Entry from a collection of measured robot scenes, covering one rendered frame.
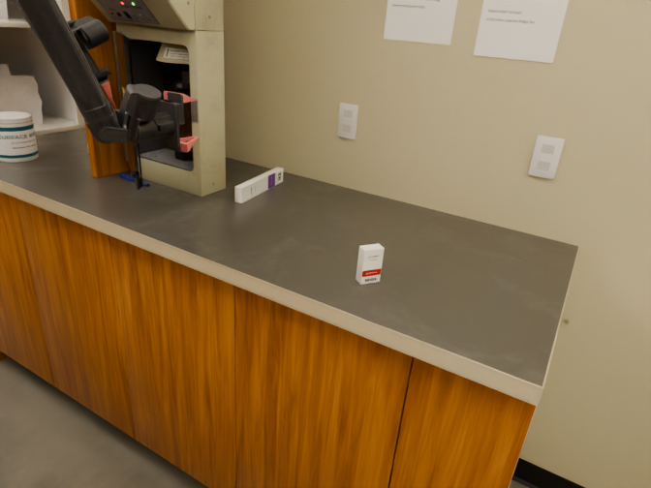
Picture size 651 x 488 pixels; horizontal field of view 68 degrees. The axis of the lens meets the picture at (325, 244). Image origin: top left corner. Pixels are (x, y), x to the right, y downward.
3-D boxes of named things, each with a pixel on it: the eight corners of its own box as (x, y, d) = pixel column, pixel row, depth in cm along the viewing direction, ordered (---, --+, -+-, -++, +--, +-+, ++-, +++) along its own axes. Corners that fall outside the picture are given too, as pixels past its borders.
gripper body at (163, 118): (180, 103, 114) (155, 106, 108) (183, 145, 118) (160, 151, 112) (161, 99, 117) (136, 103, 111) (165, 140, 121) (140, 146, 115)
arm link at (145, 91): (91, 118, 108) (97, 140, 103) (98, 71, 101) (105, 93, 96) (146, 125, 115) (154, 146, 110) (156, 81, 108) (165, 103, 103)
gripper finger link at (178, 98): (204, 91, 119) (176, 95, 112) (206, 120, 122) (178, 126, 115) (185, 88, 122) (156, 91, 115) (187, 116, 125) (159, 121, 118)
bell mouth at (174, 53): (186, 57, 157) (185, 39, 154) (228, 63, 149) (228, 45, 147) (142, 58, 143) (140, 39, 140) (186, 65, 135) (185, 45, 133)
